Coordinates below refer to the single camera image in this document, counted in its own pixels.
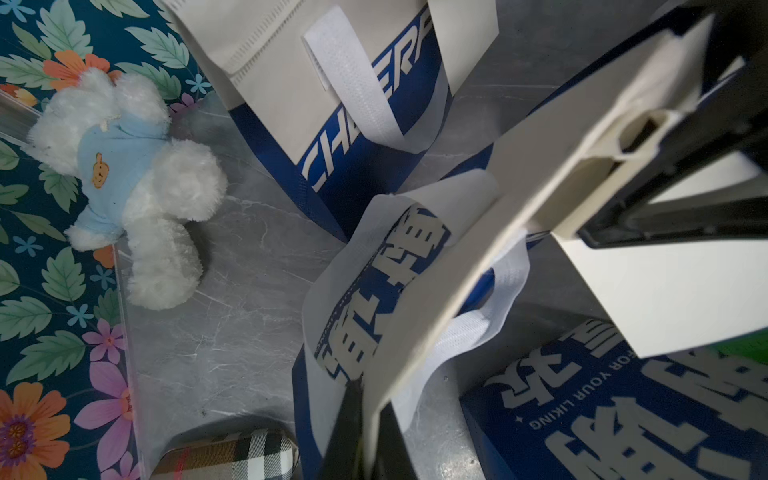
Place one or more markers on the blue white tote bag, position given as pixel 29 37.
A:
pixel 585 406
pixel 338 100

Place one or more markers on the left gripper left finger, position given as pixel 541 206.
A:
pixel 343 457

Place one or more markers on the white teddy bear blue shirt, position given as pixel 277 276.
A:
pixel 140 182

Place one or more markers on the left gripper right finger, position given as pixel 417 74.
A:
pixel 392 459

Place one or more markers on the middle left blue white bag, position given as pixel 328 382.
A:
pixel 432 273

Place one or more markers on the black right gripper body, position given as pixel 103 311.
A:
pixel 732 119

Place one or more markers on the plaid box near wall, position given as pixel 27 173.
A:
pixel 260 454

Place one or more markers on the white bag green top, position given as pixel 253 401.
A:
pixel 753 346

